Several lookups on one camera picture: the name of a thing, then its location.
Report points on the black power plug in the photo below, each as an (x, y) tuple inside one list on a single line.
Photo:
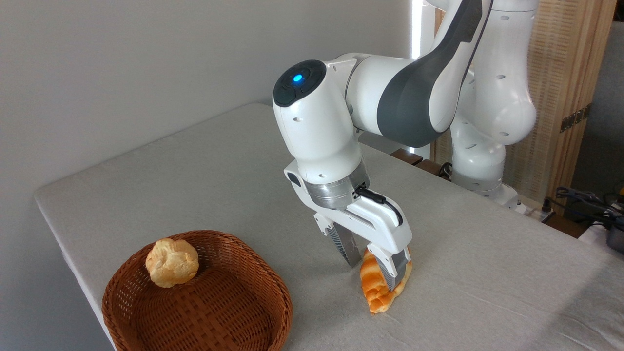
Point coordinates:
[(547, 209)]

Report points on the black metal hinge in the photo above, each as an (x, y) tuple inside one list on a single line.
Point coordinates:
[(575, 118)]

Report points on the grey tablecloth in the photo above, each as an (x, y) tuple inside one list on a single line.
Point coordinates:
[(487, 273)]

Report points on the braided golden bread loaf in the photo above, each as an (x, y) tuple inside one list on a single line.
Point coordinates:
[(378, 298)]

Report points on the brown woven wicker basket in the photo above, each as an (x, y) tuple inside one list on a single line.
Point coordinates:
[(234, 312)]

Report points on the dark wooden block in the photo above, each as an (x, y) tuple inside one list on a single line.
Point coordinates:
[(431, 166), (407, 156)]

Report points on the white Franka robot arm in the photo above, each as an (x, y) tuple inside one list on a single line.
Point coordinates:
[(317, 126)]

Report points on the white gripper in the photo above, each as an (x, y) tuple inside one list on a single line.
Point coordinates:
[(380, 226)]

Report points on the round pale bread roll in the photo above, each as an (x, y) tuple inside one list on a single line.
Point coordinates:
[(171, 263)]

